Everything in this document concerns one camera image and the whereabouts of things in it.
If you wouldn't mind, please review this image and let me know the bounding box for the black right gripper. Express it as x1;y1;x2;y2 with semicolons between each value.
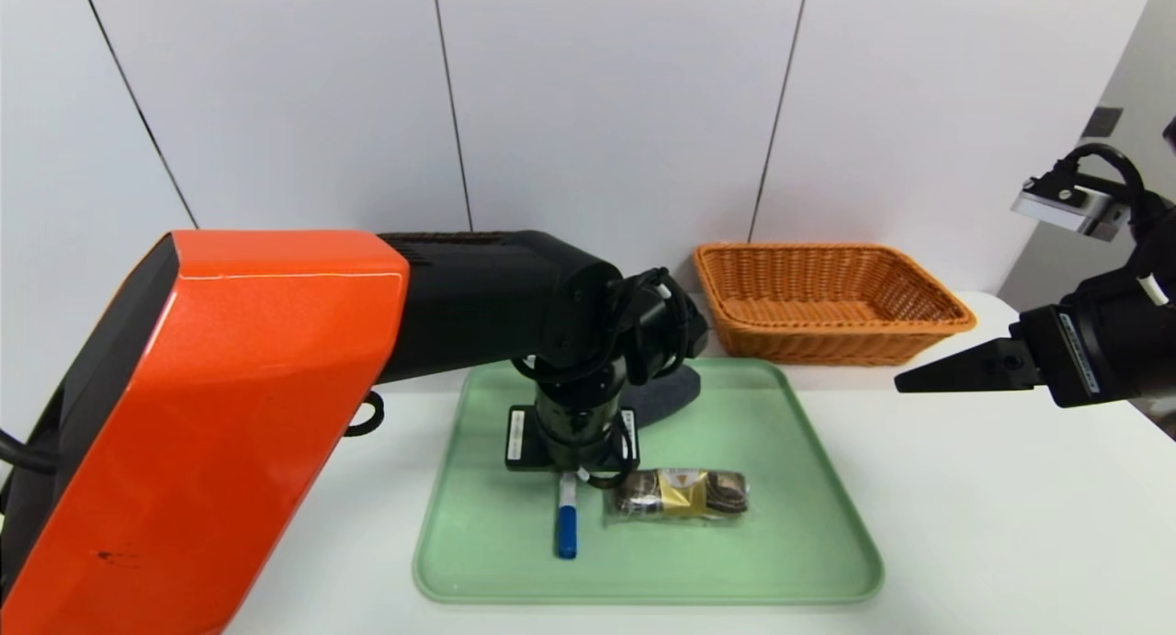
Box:
894;264;1176;409

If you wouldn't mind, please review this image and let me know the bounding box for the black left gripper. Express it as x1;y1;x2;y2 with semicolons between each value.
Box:
504;383;640;472

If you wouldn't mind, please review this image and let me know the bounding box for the white marker with blue cap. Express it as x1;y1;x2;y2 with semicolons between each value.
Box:
555;474;582;561

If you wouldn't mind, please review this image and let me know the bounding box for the dark grey cloth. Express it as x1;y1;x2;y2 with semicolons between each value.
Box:
625;364;702;426

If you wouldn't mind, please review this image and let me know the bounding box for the Ferrero Rocher chocolate pack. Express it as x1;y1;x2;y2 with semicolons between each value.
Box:
605;468;750;526

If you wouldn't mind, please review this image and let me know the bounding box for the orange wicker basket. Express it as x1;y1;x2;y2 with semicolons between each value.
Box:
692;242;977;368

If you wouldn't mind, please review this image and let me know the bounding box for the dark brown wicker basket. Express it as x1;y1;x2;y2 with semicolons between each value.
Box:
381;231;515;246

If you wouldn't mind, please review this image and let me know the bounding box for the green plastic tray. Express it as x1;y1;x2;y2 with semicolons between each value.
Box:
413;357;885;605

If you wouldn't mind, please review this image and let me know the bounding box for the black left wrist camera cable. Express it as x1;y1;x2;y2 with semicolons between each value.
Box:
511;266;692;491

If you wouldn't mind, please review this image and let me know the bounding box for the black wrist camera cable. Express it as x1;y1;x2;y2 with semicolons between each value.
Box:
1057;143;1176;241
511;266;692;491

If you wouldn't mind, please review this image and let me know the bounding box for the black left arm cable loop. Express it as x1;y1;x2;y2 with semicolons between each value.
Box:
345;391;385;438

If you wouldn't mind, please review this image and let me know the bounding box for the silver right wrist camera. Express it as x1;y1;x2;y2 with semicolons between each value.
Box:
1011;176;1133;243

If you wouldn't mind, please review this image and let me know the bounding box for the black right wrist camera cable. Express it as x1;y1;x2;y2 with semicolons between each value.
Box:
1057;143;1176;241

